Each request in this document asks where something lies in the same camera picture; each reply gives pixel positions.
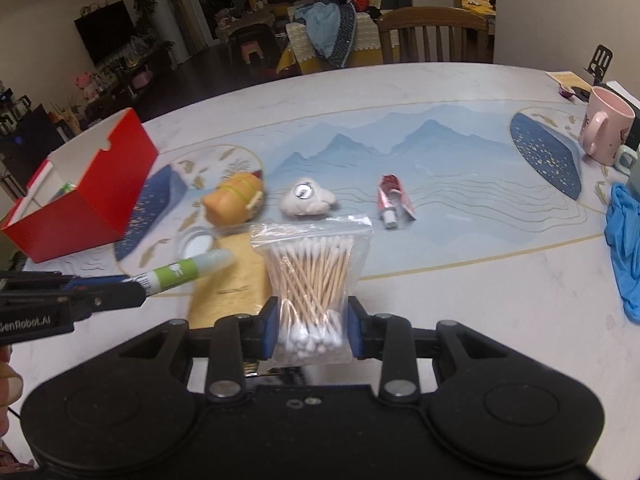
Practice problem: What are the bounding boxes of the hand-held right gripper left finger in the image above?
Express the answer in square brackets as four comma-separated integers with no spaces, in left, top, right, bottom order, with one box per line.
[117,296,279,403]

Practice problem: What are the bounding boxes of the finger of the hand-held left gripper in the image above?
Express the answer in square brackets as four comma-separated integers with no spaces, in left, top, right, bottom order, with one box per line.
[0,271,132,293]
[60,281,147,322]

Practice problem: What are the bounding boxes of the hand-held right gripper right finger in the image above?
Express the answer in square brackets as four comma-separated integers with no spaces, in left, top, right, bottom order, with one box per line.
[347,296,506,403]

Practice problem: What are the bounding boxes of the yellow sponge packet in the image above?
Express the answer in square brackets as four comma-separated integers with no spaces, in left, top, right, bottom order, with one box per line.
[187,255,273,328]

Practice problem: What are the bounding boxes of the red cardboard box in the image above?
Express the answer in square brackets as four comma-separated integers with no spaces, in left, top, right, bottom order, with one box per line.
[0,107,161,264]

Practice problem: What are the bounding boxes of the bag of cotton swabs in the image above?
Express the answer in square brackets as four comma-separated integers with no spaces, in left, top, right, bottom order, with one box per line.
[249,214,375,366]

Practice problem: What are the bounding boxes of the green tube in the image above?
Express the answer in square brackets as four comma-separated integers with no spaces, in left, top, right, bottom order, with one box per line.
[142,249,237,295]

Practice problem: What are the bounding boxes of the orange squishy toy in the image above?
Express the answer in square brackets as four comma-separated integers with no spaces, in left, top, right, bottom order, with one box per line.
[202,171,267,228]

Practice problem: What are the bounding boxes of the person's left hand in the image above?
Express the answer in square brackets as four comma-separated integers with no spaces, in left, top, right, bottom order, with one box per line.
[0,345,24,441]

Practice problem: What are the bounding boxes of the white plush toy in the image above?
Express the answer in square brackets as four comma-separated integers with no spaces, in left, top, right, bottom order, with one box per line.
[278,178,337,217]

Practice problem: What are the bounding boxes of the red squeeze tube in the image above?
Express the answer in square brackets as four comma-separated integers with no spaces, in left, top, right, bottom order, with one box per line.
[376,174,417,230]

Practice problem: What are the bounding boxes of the dark television cabinet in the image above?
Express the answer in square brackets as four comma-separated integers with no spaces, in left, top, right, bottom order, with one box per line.
[47,42,178,128]

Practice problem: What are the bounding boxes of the pink plush toys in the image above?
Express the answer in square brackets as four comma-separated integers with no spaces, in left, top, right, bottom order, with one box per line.
[74,71,101,101]

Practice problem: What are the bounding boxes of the television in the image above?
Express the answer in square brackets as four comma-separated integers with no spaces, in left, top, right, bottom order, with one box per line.
[74,0,137,66]

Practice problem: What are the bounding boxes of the sofa with yellow cover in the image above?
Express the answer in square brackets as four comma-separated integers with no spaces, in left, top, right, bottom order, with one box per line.
[276,9,387,77]

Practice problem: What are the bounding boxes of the pink stool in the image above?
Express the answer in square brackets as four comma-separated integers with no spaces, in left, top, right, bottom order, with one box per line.
[239,41,267,65]

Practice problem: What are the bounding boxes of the white standing air conditioner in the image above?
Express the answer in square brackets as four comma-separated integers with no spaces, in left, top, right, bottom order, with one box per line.
[139,0,190,57]

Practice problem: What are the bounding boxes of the blue cloth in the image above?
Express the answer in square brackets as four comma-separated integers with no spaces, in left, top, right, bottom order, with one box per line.
[604,182,640,324]

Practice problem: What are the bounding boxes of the coffee table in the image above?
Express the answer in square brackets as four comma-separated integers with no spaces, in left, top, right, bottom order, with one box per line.
[219,11,277,57]

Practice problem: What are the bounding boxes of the pile of blue clothes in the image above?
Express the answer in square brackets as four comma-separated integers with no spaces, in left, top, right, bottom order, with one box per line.
[293,1,357,69]

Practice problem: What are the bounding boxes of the wooden chair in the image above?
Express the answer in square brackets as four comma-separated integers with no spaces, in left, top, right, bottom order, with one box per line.
[376,6,494,65]

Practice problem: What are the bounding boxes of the pale green mug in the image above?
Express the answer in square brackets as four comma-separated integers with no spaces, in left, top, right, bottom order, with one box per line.
[614,142,640,187]

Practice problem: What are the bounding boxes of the pink mug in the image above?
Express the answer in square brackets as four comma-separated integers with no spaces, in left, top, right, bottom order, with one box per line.
[578,87,636,166]

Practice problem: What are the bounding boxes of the yellow card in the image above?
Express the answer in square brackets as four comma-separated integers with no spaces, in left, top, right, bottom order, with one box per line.
[546,70,592,91]

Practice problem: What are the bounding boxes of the black phone stand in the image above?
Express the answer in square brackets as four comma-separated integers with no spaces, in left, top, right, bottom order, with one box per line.
[582,44,614,84]

